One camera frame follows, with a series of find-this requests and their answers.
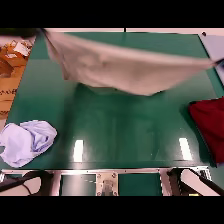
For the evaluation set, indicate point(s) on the grey T-shirt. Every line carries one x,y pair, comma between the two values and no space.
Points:
126,68

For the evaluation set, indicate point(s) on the lavender garment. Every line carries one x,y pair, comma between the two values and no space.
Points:
25,141

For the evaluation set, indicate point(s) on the red garment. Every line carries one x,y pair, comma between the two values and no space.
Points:
210,126

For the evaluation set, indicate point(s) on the brown cardboard boxes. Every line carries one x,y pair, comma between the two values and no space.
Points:
13,60

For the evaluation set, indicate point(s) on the silver frame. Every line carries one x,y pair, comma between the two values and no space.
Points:
107,181

